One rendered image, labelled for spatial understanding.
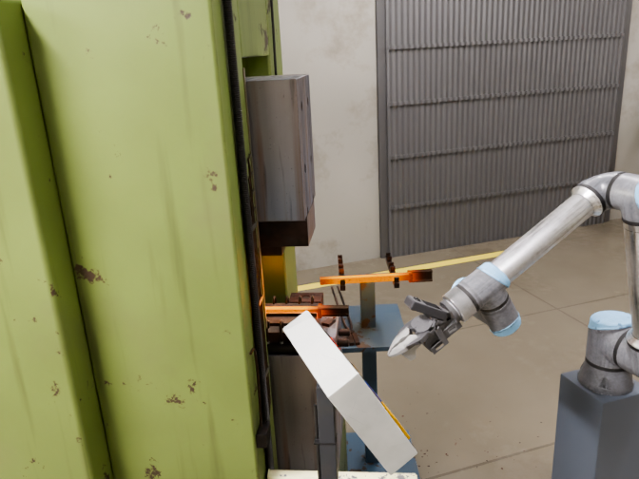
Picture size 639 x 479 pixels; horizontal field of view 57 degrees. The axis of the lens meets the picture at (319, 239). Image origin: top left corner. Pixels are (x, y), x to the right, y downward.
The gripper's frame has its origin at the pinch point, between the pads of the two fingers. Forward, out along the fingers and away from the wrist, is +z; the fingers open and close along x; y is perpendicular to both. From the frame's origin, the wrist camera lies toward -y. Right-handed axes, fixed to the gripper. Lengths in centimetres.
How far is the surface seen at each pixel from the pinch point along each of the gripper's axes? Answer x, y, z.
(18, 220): 24, -79, 52
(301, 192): 31, -39, -8
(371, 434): -27.0, -6.8, 16.7
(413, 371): 146, 135, -19
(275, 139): 34, -56, -11
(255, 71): 75, -68, -24
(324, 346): -11.7, -21.8, 13.1
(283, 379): 36.4, 10.3, 30.0
